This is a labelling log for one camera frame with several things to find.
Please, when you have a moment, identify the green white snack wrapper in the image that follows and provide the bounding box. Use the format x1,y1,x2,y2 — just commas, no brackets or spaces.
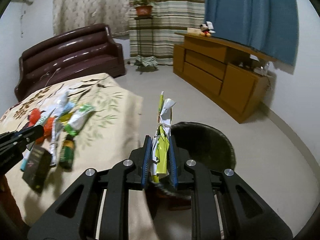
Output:
150,91,176,183

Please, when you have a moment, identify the black small box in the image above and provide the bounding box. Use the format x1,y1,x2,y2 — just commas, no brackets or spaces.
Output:
22,145,52,193

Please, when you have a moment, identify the light blue sachet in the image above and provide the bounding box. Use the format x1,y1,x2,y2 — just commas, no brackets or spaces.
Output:
20,90,74,172

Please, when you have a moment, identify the black trash bin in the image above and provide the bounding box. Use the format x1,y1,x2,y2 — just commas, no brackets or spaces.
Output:
147,121,237,201

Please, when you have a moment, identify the orange red wrapper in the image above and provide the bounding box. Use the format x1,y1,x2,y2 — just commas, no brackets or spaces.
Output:
28,108,54,145

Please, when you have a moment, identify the green glass bottle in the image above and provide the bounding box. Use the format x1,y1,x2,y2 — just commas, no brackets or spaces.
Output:
59,134,75,170

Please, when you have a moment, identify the floral beige tablecloth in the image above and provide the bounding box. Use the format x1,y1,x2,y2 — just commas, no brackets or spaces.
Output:
1,73,157,239

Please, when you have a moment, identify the green white snack bag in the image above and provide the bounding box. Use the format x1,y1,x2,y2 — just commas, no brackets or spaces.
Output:
65,103,95,137

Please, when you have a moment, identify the dark brown leather sofa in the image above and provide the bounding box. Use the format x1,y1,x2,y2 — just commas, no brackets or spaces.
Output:
15,23,126,101

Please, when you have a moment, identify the wooden tv cabinet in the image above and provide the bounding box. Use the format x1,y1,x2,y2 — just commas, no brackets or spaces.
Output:
173,34,275,124

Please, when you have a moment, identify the black metal plant stand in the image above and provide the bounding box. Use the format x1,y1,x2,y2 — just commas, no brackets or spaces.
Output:
135,16,158,74

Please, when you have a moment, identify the striped cloth on stand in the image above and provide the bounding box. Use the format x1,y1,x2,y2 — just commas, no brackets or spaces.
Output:
135,55,158,67

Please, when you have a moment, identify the white router on cabinet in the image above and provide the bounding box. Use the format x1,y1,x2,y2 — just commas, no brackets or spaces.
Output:
252,61,270,76

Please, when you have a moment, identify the beige patterned curtain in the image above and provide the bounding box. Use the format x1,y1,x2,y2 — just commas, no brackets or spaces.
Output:
53,0,130,37

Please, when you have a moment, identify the beige tissue box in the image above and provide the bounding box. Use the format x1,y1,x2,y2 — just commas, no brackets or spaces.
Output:
187,27,202,35

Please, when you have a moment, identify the mickey mouse plush toy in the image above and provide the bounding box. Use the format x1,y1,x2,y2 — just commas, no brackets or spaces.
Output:
200,24,211,37

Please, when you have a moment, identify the white card behind plush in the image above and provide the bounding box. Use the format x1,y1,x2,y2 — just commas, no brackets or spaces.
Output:
206,21,216,34

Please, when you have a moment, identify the potted plant terracotta pot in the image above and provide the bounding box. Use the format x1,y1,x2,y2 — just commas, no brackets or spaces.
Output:
130,0,155,17

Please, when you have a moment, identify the striped curtain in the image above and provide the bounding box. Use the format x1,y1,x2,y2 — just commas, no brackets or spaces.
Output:
129,0,204,65

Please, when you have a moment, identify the blue hanging cloth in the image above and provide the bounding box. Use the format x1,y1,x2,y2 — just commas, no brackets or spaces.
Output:
204,0,298,65

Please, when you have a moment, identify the white cable on sofa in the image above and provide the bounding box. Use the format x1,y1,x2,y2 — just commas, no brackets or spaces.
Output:
37,67,62,88

